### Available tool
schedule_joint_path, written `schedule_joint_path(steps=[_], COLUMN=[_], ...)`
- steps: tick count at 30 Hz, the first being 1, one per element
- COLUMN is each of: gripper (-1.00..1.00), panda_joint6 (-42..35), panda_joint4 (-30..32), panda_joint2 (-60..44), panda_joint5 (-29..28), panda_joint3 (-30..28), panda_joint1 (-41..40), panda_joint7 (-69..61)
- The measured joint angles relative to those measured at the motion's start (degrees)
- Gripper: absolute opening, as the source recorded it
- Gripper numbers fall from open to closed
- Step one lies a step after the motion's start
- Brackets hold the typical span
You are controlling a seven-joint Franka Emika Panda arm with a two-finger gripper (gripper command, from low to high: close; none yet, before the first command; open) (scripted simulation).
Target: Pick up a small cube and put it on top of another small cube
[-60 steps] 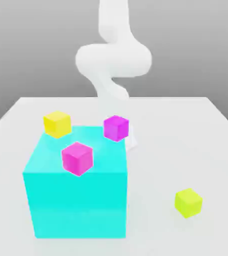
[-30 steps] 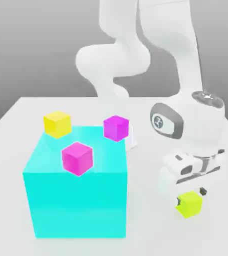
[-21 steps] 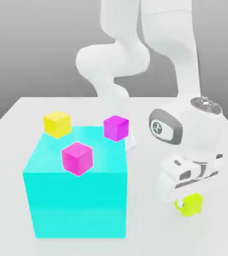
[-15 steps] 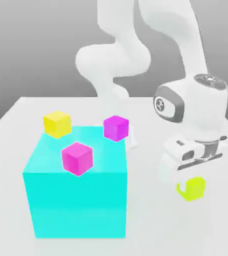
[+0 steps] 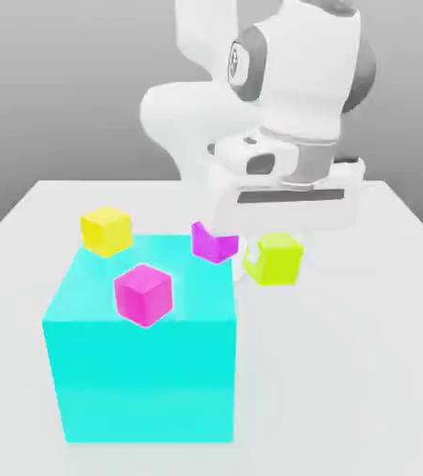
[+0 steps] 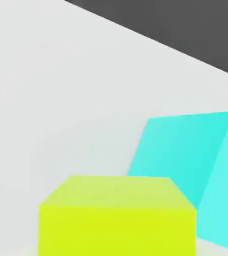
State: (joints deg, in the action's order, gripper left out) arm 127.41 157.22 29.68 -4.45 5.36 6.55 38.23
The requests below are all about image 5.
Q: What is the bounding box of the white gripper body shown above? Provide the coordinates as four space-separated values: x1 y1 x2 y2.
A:
212 157 367 238

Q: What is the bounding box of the small lime cube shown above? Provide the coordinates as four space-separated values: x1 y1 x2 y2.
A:
243 231 305 287

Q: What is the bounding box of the small purple cube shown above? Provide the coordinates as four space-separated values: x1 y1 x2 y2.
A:
191 220 241 265

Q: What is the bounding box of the small pink cube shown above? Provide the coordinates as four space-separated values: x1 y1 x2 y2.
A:
113 262 174 329

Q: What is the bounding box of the small yellow cube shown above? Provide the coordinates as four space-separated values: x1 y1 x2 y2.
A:
80 205 134 259

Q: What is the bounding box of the large cyan box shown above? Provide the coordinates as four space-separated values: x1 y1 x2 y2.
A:
42 232 238 444

